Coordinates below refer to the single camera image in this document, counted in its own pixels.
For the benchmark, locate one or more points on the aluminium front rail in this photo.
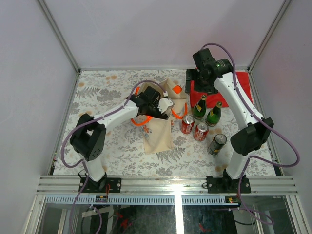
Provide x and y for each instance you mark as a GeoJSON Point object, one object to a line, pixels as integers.
{"type": "Point", "coordinates": [167, 185]}

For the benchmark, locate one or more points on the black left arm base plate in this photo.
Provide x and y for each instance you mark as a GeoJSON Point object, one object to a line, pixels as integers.
{"type": "Point", "coordinates": [105, 185]}

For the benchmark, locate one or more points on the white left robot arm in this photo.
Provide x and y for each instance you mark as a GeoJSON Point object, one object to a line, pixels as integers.
{"type": "Point", "coordinates": [89, 136]}

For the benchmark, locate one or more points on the red cloth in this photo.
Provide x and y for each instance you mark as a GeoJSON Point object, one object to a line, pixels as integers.
{"type": "Point", "coordinates": [212, 99]}

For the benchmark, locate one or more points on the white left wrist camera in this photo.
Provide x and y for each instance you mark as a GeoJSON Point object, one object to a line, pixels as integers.
{"type": "Point", "coordinates": [165, 103]}

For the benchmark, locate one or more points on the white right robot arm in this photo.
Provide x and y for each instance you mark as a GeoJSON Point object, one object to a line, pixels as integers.
{"type": "Point", "coordinates": [254, 129]}

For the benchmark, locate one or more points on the beige canvas bag orange handles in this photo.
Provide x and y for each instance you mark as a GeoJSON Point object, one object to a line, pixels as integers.
{"type": "Point", "coordinates": [157, 132]}

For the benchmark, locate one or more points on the green glass bottle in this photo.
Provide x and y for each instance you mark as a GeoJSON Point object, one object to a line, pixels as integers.
{"type": "Point", "coordinates": [214, 115]}
{"type": "Point", "coordinates": [199, 109]}

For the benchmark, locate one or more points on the red cola can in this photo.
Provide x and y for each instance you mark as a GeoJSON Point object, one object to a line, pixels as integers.
{"type": "Point", "coordinates": [187, 124]}
{"type": "Point", "coordinates": [201, 131]}

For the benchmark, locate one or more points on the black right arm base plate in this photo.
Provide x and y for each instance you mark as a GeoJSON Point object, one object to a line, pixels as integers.
{"type": "Point", "coordinates": [226, 185]}

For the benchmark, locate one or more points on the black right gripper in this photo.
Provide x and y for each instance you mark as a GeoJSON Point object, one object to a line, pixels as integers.
{"type": "Point", "coordinates": [192, 74]}

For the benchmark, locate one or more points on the red cola can right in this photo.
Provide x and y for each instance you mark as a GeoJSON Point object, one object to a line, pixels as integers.
{"type": "Point", "coordinates": [201, 131]}

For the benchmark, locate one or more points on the red cola can left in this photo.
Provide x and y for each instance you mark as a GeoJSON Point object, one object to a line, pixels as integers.
{"type": "Point", "coordinates": [187, 124]}

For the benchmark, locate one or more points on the black energy drink can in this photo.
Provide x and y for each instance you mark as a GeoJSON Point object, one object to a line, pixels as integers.
{"type": "Point", "coordinates": [217, 144]}

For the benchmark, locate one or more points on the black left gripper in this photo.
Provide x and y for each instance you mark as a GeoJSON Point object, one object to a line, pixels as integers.
{"type": "Point", "coordinates": [159, 114]}

